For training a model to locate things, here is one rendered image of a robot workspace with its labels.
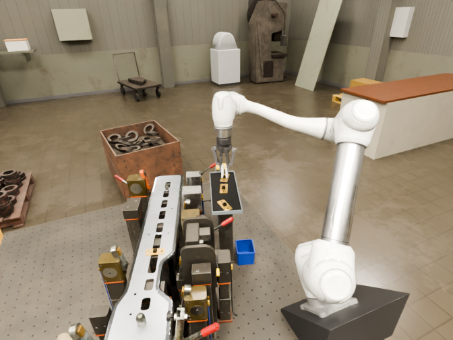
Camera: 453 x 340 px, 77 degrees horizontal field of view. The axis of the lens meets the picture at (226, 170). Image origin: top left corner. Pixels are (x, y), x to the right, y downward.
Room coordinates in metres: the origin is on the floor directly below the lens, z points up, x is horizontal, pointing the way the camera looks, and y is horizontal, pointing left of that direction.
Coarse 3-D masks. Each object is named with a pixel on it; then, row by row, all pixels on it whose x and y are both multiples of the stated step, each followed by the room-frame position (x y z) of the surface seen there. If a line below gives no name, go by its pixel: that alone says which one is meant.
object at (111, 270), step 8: (104, 256) 0.89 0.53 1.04; (112, 256) 0.89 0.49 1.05; (104, 264) 0.86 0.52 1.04; (112, 264) 0.86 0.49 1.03; (120, 264) 0.87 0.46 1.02; (104, 272) 0.86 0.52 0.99; (112, 272) 0.86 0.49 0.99; (120, 272) 0.86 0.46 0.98; (104, 280) 0.86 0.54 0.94; (112, 280) 0.86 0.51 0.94; (120, 280) 0.86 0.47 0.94; (112, 288) 0.86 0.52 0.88; (120, 288) 0.86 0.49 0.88; (112, 296) 0.86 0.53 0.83; (120, 296) 0.86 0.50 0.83
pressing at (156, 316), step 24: (168, 216) 1.22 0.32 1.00; (144, 240) 1.03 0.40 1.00; (168, 240) 1.03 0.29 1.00; (144, 264) 0.88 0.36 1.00; (144, 288) 0.76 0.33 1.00; (120, 312) 0.66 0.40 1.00; (144, 312) 0.66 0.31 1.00; (120, 336) 0.57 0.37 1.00; (144, 336) 0.57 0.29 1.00; (168, 336) 0.57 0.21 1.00
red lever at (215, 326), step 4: (212, 324) 0.51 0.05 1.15; (216, 324) 0.51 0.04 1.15; (204, 328) 0.51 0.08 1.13; (208, 328) 0.51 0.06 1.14; (212, 328) 0.50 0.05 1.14; (216, 328) 0.50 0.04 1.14; (200, 332) 0.51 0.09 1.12; (204, 332) 0.50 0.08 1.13; (208, 332) 0.50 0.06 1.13; (212, 332) 0.50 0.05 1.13; (192, 336) 0.51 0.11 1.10; (196, 336) 0.50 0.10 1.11; (200, 336) 0.50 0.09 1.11; (204, 336) 0.50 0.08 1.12
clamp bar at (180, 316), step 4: (180, 308) 0.52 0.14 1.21; (184, 308) 0.52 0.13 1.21; (168, 312) 0.50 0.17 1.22; (180, 312) 0.51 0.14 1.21; (184, 312) 0.51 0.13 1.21; (168, 316) 0.49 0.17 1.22; (172, 316) 0.50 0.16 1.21; (176, 316) 0.50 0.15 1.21; (180, 316) 0.49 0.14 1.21; (184, 316) 0.50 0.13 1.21; (188, 316) 0.50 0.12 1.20; (168, 320) 0.49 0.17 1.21; (176, 320) 0.49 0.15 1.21; (180, 320) 0.49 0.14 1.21; (176, 324) 0.49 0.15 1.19; (180, 324) 0.49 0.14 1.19; (176, 328) 0.49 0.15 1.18; (180, 328) 0.49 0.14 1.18; (176, 332) 0.49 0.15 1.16; (180, 332) 0.49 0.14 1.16; (176, 336) 0.49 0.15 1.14; (180, 336) 0.49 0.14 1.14
